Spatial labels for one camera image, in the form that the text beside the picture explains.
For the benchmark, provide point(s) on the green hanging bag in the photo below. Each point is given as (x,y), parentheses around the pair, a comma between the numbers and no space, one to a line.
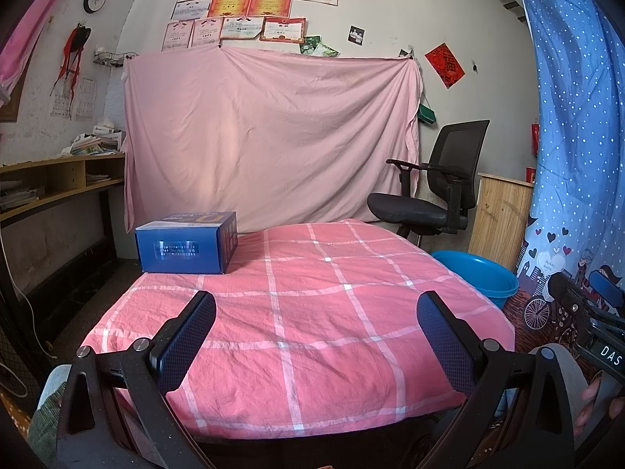
(427,115)

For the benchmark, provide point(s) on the green photo prints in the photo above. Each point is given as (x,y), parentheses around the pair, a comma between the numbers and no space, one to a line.
(317,48)

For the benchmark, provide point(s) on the blue carton box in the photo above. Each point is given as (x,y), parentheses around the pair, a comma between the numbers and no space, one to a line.
(180,249)

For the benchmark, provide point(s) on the small red cup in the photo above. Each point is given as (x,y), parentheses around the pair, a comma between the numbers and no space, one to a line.
(530,174)

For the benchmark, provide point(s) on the wall calendar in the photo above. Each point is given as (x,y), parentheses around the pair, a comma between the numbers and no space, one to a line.
(83,100)

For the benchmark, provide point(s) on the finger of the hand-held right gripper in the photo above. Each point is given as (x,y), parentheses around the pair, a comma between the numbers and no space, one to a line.
(605,290)
(561,288)

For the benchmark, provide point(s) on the tissue box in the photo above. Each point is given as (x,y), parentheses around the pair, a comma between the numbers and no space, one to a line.
(105,129)

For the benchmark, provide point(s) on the wooden cabinet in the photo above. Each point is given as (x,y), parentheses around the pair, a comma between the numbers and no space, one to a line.
(503,220)

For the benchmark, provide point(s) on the pink curtain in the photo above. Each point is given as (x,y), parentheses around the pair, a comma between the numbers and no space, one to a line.
(29,24)

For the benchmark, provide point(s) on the person's right hand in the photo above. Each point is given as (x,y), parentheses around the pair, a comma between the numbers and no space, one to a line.
(588,400)

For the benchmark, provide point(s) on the black office chair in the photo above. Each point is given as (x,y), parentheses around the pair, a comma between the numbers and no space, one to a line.
(415,207)

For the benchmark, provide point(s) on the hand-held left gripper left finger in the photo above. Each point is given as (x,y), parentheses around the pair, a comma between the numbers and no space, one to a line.
(188,337)

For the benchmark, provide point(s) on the group of wall certificates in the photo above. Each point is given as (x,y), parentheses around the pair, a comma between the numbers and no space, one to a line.
(234,7)

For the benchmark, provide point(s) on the person's left leg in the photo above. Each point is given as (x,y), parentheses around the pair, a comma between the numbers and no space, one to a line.
(49,386)

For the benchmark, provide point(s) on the red tassel ornament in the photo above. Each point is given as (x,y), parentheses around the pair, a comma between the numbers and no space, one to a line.
(73,44)

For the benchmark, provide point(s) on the pink hanging sheet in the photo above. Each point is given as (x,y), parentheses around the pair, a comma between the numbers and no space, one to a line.
(268,132)

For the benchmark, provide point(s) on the blue dotted printed curtain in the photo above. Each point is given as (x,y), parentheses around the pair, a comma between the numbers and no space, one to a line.
(571,107)

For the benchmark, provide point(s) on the small wall photo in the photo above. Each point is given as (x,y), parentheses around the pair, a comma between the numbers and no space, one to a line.
(355,34)

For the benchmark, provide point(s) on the red hanging ornament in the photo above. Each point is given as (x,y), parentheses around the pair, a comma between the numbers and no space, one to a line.
(535,139)

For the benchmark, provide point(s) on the wooden shelf desk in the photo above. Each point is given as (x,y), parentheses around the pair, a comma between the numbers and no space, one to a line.
(63,176)

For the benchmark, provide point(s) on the red diamond wall poster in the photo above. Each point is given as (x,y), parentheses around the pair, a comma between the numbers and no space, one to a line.
(444,64)

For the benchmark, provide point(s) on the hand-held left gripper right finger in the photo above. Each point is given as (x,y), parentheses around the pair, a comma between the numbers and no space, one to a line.
(444,342)

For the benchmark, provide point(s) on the stack of old papers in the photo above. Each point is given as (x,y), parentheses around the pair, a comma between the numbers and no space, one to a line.
(19,198)

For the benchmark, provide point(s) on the blue plastic basin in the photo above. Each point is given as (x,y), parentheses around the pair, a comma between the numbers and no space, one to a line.
(483,278)

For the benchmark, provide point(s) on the pink checked tablecloth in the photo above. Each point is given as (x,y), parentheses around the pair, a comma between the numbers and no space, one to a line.
(317,312)

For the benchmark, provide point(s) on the stack of books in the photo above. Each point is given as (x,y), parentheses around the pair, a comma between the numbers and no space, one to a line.
(93,145)

